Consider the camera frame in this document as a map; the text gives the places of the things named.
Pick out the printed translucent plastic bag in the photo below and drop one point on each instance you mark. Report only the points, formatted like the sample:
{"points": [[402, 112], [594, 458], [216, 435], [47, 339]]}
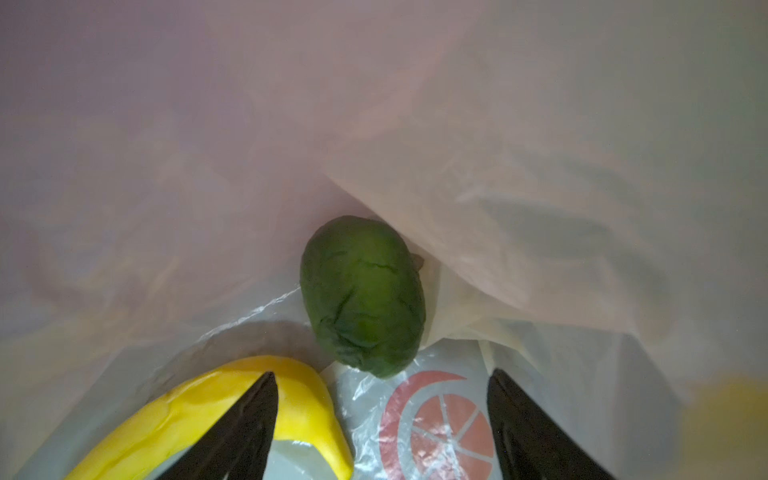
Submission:
{"points": [[586, 182]]}

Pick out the yellow banana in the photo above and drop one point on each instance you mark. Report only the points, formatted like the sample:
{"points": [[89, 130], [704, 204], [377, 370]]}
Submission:
{"points": [[179, 418]]}

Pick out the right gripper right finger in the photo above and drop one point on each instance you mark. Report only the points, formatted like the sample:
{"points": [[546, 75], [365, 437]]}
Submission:
{"points": [[528, 443]]}

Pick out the green lime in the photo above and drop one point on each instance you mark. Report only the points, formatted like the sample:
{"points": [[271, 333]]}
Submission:
{"points": [[363, 295]]}

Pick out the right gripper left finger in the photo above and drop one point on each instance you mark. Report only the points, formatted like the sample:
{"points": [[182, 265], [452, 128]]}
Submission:
{"points": [[237, 446]]}

